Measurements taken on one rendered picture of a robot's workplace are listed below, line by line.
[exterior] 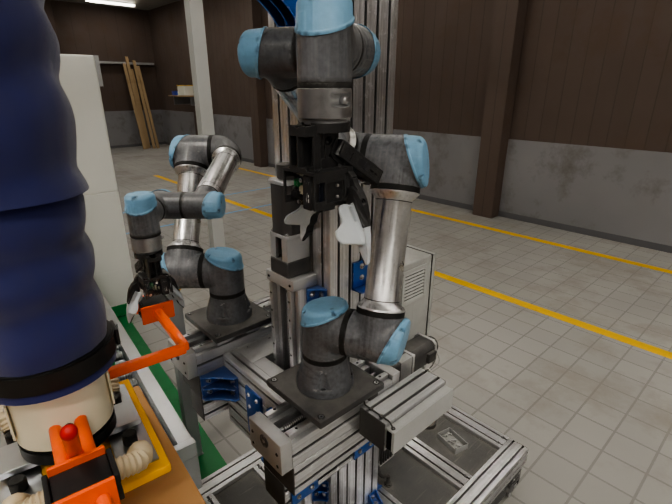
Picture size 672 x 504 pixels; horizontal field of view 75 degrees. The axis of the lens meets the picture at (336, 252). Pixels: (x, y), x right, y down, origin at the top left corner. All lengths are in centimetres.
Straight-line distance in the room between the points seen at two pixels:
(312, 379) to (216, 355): 47
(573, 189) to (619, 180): 52
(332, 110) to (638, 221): 582
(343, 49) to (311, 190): 18
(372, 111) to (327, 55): 67
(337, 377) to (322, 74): 76
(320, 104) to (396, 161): 43
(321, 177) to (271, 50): 24
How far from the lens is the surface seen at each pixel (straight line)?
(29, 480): 109
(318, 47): 61
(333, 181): 62
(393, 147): 101
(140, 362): 110
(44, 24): 83
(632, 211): 628
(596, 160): 631
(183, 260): 148
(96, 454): 88
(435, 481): 213
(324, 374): 113
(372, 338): 102
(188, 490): 113
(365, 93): 124
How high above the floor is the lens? 176
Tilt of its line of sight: 20 degrees down
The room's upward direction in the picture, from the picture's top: straight up
